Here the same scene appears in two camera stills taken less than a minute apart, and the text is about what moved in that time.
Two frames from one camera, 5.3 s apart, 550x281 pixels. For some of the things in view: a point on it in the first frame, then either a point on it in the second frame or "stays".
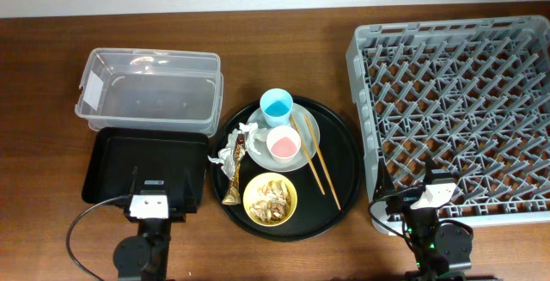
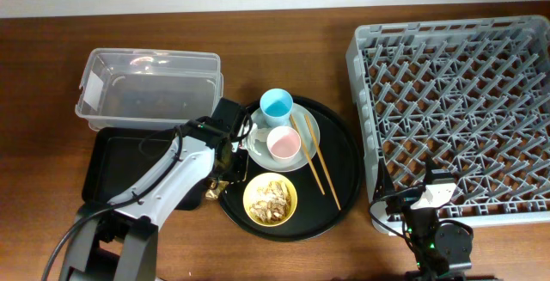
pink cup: [284, 143] stays
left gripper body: [175, 215] → [237, 167]
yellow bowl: [270, 199] stays
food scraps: [277, 206] stays
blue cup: [277, 104] stays
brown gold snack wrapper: [233, 195] → [214, 188]
